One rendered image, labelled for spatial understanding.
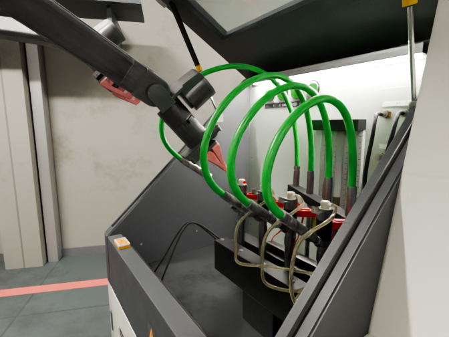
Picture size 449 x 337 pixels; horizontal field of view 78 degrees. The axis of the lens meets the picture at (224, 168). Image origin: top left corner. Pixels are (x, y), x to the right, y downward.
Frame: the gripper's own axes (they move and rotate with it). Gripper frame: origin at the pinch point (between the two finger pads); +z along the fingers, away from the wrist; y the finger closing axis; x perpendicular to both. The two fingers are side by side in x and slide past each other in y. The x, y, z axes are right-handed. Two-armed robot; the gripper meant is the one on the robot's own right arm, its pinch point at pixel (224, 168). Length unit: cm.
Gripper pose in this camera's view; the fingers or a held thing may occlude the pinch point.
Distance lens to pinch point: 66.3
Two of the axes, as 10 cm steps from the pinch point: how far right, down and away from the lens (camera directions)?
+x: -3.3, -1.2, 9.3
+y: 6.9, -7.0, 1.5
